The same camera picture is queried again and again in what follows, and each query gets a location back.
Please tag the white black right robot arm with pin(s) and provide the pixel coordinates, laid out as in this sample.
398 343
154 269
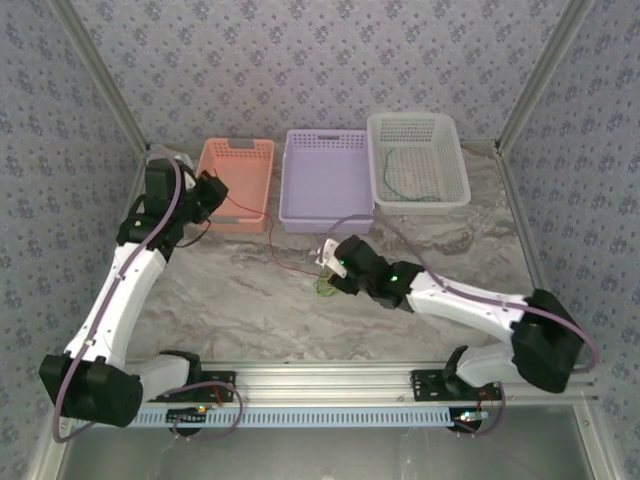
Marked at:
465 300

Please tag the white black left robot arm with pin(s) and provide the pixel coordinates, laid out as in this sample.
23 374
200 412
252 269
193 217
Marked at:
125 290

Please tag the pink plastic basket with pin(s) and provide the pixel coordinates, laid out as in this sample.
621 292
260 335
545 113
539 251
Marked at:
245 170

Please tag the purple plastic basket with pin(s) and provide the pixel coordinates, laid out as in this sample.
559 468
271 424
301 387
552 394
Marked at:
325 185

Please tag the white plastic basket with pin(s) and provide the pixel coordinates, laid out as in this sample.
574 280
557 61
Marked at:
415 175

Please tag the grey metal panel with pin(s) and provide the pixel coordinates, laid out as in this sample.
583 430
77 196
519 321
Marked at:
320 455

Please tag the black controller board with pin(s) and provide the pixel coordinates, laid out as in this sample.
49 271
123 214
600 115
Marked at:
185 416
467 422

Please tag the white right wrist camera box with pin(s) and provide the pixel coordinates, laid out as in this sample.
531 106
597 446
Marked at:
332 255

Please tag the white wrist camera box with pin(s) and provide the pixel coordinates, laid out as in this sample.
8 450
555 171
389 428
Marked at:
165 151
332 255

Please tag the aluminium table side rail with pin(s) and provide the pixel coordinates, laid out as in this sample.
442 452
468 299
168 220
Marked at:
132 197
515 200

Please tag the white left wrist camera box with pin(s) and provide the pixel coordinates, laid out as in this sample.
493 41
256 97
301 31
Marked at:
165 151

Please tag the aluminium mounting rail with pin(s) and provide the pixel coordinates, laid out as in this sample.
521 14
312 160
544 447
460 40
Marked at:
320 382

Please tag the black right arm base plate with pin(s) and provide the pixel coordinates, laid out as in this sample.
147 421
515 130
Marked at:
430 385

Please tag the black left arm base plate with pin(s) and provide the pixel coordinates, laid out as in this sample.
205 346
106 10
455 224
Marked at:
220 387

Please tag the aluminium frame post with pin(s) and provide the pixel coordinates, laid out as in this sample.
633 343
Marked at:
541 75
104 75

